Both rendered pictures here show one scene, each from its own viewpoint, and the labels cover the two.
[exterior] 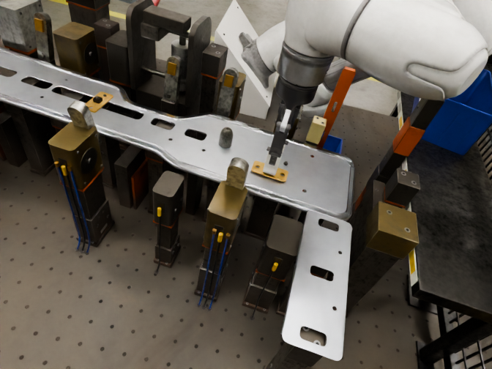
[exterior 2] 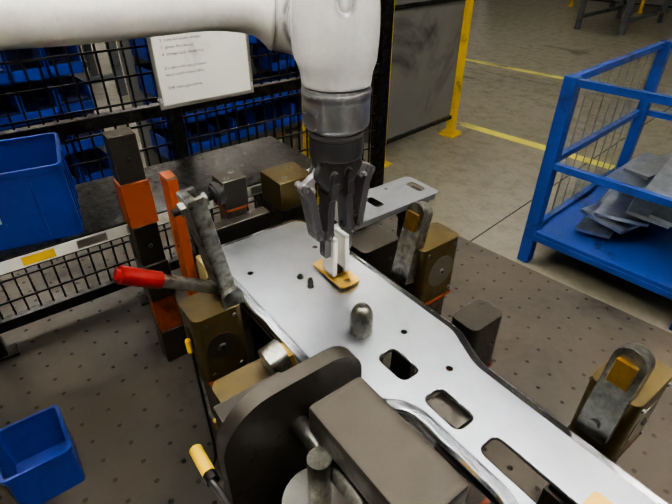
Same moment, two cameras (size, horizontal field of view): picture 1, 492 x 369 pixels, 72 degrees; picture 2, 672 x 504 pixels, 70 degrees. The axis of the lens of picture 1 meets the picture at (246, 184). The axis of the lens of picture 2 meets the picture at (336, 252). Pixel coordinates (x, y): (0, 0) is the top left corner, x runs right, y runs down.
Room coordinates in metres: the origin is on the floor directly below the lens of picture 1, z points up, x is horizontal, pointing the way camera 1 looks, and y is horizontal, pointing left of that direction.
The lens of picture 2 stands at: (1.01, 0.42, 1.47)
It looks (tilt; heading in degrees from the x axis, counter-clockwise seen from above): 34 degrees down; 228
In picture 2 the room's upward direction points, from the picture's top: straight up
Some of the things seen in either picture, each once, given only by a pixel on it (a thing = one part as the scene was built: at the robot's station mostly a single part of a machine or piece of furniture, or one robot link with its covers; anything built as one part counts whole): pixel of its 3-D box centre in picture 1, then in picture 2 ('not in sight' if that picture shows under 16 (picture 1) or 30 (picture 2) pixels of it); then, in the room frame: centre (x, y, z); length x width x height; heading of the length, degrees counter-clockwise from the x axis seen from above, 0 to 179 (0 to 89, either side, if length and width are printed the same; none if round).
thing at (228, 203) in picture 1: (216, 252); (425, 311); (0.42, 0.03, 0.87); 0.12 x 0.07 x 0.35; 174
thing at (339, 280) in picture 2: (270, 169); (335, 269); (0.58, -0.05, 1.01); 0.08 x 0.04 x 0.01; 84
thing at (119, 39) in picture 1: (131, 95); not in sight; (0.89, 0.43, 0.89); 0.12 x 0.07 x 0.38; 174
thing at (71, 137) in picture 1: (83, 195); (593, 455); (0.48, 0.37, 0.87); 0.12 x 0.07 x 0.35; 174
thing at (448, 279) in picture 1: (442, 159); (101, 208); (0.79, -0.50, 1.01); 0.90 x 0.22 x 0.03; 174
